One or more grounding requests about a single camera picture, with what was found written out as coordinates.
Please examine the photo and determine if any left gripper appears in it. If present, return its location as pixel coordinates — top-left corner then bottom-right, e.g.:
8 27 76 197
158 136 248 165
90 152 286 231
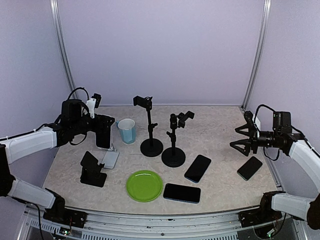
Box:
71 112 114 135

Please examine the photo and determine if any black phone far right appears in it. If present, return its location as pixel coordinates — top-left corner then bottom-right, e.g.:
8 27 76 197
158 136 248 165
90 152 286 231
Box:
237 156 263 181

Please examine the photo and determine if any left aluminium frame post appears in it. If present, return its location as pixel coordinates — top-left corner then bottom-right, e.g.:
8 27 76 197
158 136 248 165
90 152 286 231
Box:
49 0 79 98

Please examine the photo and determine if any short black clamp stand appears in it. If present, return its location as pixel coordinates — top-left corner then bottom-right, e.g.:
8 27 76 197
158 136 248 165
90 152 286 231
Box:
161 111 195 168

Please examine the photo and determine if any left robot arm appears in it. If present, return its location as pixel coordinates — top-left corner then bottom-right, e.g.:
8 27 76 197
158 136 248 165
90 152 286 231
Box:
0 98 115 223

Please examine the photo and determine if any right aluminium frame post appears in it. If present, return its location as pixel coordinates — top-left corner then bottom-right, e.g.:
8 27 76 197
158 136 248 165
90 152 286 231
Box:
241 0 272 111

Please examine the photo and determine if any aluminium frame post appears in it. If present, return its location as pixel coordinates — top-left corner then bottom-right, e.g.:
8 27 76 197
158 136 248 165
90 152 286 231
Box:
49 0 79 98
241 0 272 111

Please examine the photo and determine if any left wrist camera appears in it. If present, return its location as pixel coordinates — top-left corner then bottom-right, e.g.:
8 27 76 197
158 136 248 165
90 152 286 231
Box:
85 93 102 119

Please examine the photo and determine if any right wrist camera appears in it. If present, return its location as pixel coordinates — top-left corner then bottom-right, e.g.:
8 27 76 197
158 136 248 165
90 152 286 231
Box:
243 111 261 132

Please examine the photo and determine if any light blue mug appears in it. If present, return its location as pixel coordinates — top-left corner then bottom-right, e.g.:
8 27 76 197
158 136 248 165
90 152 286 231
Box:
116 118 136 145

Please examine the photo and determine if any black phone blue case bottom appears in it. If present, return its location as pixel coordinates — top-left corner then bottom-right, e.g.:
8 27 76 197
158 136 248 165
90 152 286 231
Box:
163 183 201 204

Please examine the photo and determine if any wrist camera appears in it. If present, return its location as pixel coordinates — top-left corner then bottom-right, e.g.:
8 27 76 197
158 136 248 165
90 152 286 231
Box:
243 111 261 132
85 93 102 119

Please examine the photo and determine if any black phone middle left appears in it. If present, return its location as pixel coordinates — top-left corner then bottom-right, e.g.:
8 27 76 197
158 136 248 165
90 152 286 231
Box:
184 154 212 183

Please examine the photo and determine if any black phone white case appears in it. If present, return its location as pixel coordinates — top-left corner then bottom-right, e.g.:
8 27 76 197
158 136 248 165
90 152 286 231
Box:
95 123 111 149

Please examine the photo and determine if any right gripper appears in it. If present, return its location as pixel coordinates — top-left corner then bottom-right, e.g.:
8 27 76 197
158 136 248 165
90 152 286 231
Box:
230 123 281 157

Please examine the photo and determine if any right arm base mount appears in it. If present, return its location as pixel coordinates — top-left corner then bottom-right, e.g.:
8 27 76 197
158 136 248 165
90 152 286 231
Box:
238 208 282 228

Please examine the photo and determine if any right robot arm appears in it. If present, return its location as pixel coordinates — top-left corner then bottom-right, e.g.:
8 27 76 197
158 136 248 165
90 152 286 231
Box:
229 111 320 230

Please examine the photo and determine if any white folding phone stand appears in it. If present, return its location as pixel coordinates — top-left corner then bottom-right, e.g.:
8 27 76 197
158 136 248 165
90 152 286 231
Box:
101 144 120 169

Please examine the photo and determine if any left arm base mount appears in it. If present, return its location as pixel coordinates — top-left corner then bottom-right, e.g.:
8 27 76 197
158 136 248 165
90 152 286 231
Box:
43 208 88 229

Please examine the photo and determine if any tall black clamp stand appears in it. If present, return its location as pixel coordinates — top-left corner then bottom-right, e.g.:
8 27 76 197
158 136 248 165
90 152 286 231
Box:
133 95 163 158

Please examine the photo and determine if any black folding phone stand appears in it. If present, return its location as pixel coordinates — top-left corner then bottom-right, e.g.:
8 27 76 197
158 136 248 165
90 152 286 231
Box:
80 151 107 188

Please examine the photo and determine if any front aluminium rail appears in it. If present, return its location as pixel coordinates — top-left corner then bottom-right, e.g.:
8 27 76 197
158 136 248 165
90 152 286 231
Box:
17 203 308 240

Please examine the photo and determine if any green plate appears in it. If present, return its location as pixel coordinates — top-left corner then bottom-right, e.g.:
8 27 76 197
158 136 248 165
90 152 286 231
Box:
125 170 163 203

